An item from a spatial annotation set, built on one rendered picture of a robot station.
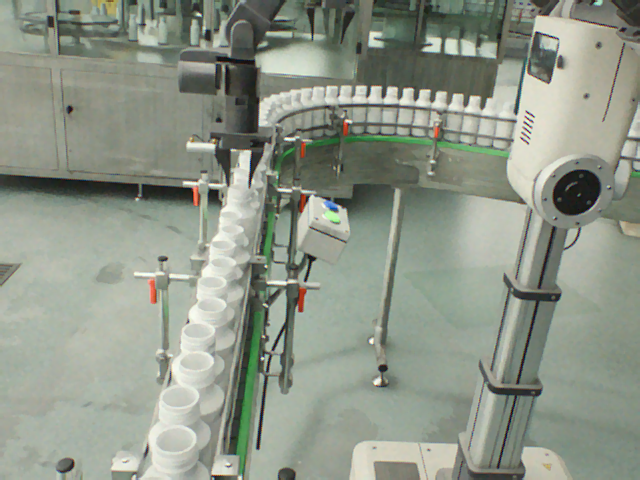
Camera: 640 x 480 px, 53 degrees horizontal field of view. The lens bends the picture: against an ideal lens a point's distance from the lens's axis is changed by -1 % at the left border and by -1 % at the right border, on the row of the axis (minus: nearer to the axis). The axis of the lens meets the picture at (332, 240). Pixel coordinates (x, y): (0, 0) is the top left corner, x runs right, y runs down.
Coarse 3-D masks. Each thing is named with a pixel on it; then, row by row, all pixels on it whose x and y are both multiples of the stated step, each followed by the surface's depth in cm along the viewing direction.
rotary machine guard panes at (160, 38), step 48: (0, 0) 367; (96, 0) 369; (144, 0) 370; (192, 0) 371; (288, 0) 374; (0, 48) 378; (48, 48) 379; (96, 48) 380; (144, 48) 381; (288, 48) 385; (336, 48) 386
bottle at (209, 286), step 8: (200, 280) 83; (208, 280) 84; (216, 280) 84; (224, 280) 83; (200, 288) 82; (208, 288) 81; (216, 288) 81; (224, 288) 82; (200, 296) 82; (208, 296) 81; (216, 296) 81; (224, 296) 83; (192, 312) 83; (232, 312) 84; (192, 320) 82; (232, 320) 84; (232, 328) 85
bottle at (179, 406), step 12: (168, 396) 62; (180, 396) 63; (192, 396) 62; (168, 408) 59; (180, 408) 59; (192, 408) 60; (168, 420) 60; (180, 420) 60; (192, 420) 61; (156, 432) 61; (204, 432) 62; (204, 444) 62; (204, 456) 62
